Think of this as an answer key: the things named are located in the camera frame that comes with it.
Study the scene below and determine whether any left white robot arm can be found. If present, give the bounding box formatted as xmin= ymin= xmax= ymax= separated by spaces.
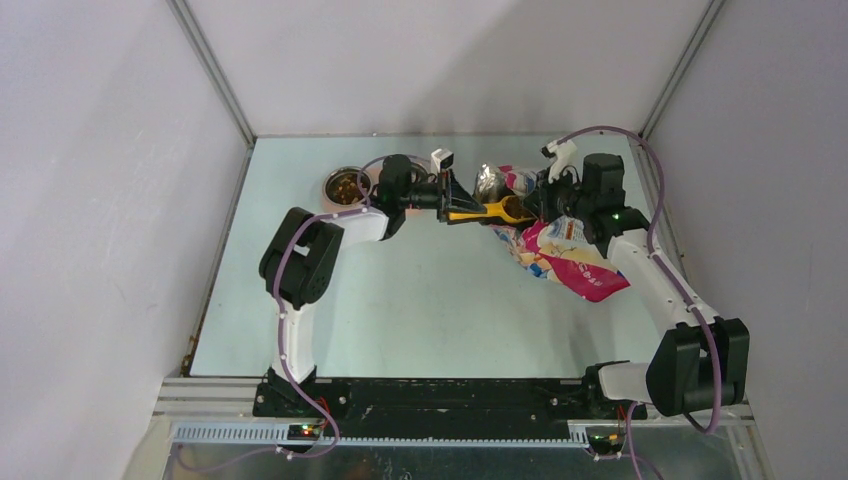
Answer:
xmin=259 ymin=149 xmax=491 ymax=417

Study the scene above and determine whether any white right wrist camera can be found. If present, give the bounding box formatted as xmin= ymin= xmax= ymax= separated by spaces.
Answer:
xmin=540 ymin=139 xmax=578 ymax=184

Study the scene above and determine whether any aluminium corner post left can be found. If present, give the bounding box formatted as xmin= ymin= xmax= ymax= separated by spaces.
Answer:
xmin=166 ymin=0 xmax=257 ymax=148

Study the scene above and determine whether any brown kibble pet food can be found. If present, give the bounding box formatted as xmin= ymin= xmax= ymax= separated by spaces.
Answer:
xmin=327 ymin=175 xmax=364 ymax=205

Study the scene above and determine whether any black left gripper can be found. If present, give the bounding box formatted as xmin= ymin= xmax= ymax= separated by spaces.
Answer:
xmin=399 ymin=169 xmax=487 ymax=226

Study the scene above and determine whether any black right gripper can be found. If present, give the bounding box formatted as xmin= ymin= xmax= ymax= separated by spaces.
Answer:
xmin=519 ymin=164 xmax=594 ymax=225

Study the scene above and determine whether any pink double pet feeder base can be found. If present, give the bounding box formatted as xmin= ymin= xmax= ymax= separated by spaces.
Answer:
xmin=370 ymin=163 xmax=441 ymax=215

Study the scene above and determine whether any yellow plastic food scoop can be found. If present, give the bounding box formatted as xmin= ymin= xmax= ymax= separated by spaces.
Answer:
xmin=480 ymin=195 xmax=536 ymax=226

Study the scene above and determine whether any grey slotted cable duct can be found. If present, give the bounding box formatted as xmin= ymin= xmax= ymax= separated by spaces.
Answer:
xmin=170 ymin=422 xmax=591 ymax=449

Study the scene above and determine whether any colourful cat food bag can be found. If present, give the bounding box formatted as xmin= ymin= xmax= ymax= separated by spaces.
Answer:
xmin=473 ymin=164 xmax=629 ymax=302

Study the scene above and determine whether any left steel bowl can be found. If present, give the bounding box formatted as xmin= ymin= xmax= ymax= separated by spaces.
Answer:
xmin=322 ymin=166 xmax=373 ymax=209

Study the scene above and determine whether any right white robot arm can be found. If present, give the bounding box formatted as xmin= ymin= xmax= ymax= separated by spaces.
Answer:
xmin=524 ymin=154 xmax=750 ymax=418

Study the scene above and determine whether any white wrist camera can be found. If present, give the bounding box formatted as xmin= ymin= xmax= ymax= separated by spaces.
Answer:
xmin=430 ymin=148 xmax=454 ymax=174
xmin=540 ymin=139 xmax=578 ymax=184

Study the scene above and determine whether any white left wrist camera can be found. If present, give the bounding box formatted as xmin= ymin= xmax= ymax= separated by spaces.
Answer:
xmin=430 ymin=148 xmax=454 ymax=174

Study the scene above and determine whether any aluminium corner post right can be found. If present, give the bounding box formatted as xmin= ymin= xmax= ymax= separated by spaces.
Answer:
xmin=639 ymin=0 xmax=728 ymax=140

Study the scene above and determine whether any aluminium corner post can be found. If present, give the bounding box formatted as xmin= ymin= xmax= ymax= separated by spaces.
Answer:
xmin=166 ymin=0 xmax=257 ymax=148
xmin=639 ymin=0 xmax=728 ymax=140

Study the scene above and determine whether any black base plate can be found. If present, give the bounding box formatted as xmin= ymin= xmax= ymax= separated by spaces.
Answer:
xmin=252 ymin=378 xmax=629 ymax=441

